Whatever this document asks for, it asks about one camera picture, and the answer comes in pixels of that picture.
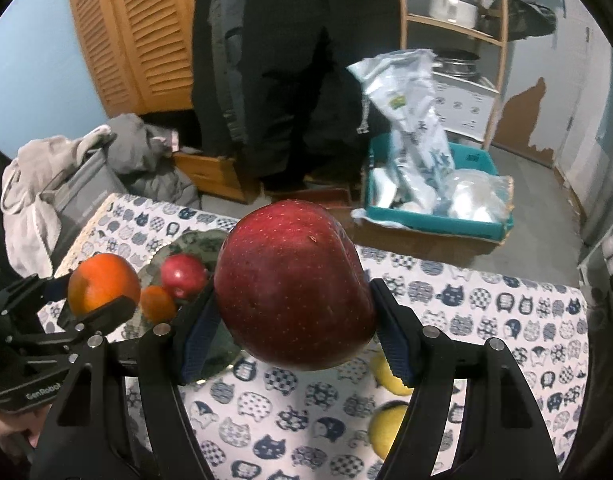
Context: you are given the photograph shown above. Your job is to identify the large dark red apple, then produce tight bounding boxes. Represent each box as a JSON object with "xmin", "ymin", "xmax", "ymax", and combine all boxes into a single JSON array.
[{"xmin": 213, "ymin": 198, "xmax": 378, "ymax": 372}]

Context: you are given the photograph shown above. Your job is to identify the long black coat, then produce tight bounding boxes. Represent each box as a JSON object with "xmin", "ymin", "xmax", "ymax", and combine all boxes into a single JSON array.
[{"xmin": 191, "ymin": 0, "xmax": 403, "ymax": 192}]

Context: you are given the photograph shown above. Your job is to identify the dark grey hanging slippers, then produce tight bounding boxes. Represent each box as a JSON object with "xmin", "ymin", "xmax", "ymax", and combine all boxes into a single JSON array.
[{"xmin": 505, "ymin": 0, "xmax": 558, "ymax": 37}]

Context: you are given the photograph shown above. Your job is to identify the wooden shelf rack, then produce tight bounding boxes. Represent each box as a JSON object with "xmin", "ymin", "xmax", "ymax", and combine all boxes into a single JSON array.
[{"xmin": 398, "ymin": 0, "xmax": 510, "ymax": 152}]

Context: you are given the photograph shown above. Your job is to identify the wooden louvered wardrobe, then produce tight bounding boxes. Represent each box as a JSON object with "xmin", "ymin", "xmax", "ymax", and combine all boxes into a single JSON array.
[{"xmin": 65, "ymin": 0, "xmax": 200, "ymax": 117}]

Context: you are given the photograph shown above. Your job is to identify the metal basin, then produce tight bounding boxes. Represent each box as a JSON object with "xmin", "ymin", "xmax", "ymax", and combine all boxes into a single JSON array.
[{"xmin": 435, "ymin": 49, "xmax": 483, "ymax": 82}]

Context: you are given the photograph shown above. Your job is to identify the teal plastic crate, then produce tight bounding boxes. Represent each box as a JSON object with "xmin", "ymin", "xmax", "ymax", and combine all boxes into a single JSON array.
[{"xmin": 361, "ymin": 132, "xmax": 515, "ymax": 242}]

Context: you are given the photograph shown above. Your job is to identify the green patterned glass bowl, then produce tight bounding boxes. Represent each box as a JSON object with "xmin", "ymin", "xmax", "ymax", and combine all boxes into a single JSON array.
[{"xmin": 136, "ymin": 228, "xmax": 250, "ymax": 384}]

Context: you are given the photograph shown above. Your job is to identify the grey jacket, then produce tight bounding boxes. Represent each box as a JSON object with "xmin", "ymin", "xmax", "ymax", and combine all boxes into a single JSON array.
[{"xmin": 208, "ymin": 0, "xmax": 248, "ymax": 147}]

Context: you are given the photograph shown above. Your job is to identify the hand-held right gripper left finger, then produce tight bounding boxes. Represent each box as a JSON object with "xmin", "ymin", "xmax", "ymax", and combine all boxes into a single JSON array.
[{"xmin": 29, "ymin": 291, "xmax": 223, "ymax": 480}]

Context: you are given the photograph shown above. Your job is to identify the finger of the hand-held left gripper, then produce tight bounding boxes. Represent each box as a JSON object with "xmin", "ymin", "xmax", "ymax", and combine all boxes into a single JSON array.
[
  {"xmin": 0, "ymin": 276, "xmax": 70, "ymax": 322},
  {"xmin": 8, "ymin": 295, "xmax": 140, "ymax": 362}
]

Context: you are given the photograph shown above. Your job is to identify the wooden drawer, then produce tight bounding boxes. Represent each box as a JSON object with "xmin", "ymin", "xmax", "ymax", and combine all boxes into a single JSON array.
[{"xmin": 173, "ymin": 151, "xmax": 263, "ymax": 207}]

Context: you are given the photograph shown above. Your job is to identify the metal cooking pot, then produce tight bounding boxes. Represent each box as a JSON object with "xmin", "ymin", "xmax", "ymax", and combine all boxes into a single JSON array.
[{"xmin": 428, "ymin": 0, "xmax": 480, "ymax": 29}]

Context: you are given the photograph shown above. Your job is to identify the clear plastic bag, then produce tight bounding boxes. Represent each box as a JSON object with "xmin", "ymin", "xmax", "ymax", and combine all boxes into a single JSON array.
[{"xmin": 445, "ymin": 169, "xmax": 513, "ymax": 222}]

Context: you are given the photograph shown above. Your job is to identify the small red apple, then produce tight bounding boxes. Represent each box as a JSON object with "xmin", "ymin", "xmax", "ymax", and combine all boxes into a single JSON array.
[{"xmin": 160, "ymin": 253, "xmax": 209, "ymax": 301}]

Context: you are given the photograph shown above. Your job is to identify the small orange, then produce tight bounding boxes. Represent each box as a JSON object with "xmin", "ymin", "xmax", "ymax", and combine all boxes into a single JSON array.
[{"xmin": 140, "ymin": 285, "xmax": 178, "ymax": 322}]

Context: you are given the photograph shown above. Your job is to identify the white printed bag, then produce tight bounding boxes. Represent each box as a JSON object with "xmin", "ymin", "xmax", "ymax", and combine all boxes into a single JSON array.
[{"xmin": 347, "ymin": 49, "xmax": 455, "ymax": 209}]

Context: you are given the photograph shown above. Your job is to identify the grey shoe rack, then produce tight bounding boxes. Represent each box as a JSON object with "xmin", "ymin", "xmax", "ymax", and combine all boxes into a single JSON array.
[{"xmin": 575, "ymin": 209, "xmax": 613, "ymax": 312}]

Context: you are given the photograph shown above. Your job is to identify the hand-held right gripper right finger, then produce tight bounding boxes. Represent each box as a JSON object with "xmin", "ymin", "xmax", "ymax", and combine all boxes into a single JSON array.
[{"xmin": 367, "ymin": 279, "xmax": 560, "ymax": 480}]

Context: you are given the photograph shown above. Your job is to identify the grey fabric bag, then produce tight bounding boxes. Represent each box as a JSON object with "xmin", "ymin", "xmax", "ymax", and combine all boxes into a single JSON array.
[{"xmin": 50, "ymin": 149, "xmax": 133, "ymax": 262}]

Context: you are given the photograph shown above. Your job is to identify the person's left hand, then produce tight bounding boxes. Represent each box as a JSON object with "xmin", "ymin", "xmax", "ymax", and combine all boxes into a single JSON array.
[{"xmin": 0, "ymin": 409, "xmax": 43, "ymax": 462}]

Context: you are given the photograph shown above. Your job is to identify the grey clothes pile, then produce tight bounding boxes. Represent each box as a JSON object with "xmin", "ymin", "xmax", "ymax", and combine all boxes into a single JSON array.
[{"xmin": 105, "ymin": 113, "xmax": 203, "ymax": 209}]

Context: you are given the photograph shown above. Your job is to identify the beige fleece robe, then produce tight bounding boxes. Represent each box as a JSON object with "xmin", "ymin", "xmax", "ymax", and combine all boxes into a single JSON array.
[{"xmin": 0, "ymin": 126, "xmax": 113, "ymax": 277}]

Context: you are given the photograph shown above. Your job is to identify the white patterned drawer box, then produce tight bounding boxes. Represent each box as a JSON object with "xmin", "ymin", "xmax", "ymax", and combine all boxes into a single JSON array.
[{"xmin": 430, "ymin": 72, "xmax": 500, "ymax": 144}]

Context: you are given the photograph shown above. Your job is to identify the cat print tablecloth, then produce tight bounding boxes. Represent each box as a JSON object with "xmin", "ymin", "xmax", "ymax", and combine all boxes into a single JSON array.
[{"xmin": 36, "ymin": 192, "xmax": 593, "ymax": 480}]

